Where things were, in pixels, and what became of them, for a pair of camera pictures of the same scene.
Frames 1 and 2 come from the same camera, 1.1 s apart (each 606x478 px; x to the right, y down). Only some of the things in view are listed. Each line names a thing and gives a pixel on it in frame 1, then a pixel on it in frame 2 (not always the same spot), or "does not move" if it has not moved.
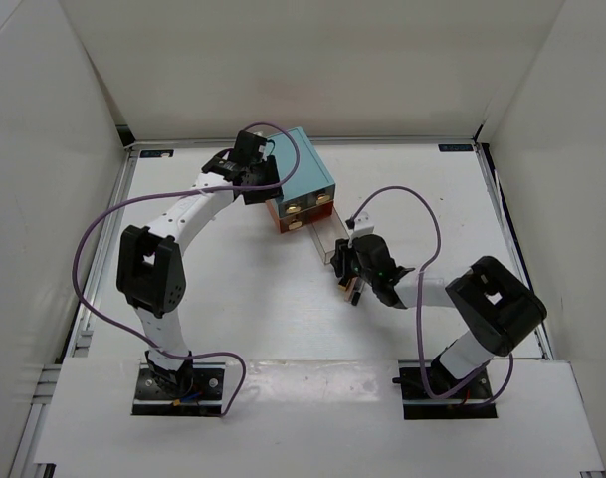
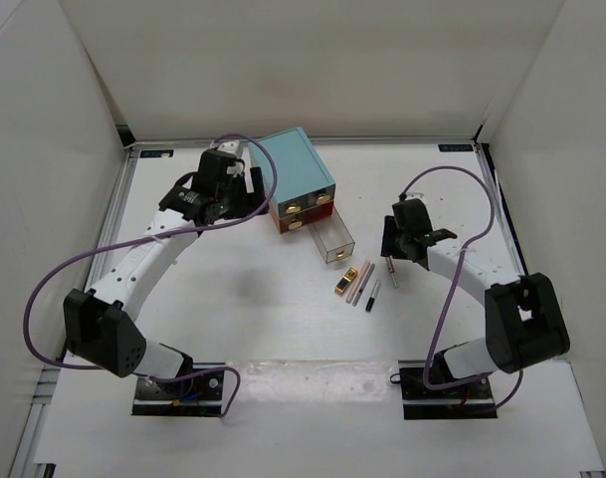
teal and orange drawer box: (309, 192) does not move
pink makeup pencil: (349, 291) does not move
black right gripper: (343, 253) to (390, 229)
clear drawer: (326, 232) does not move
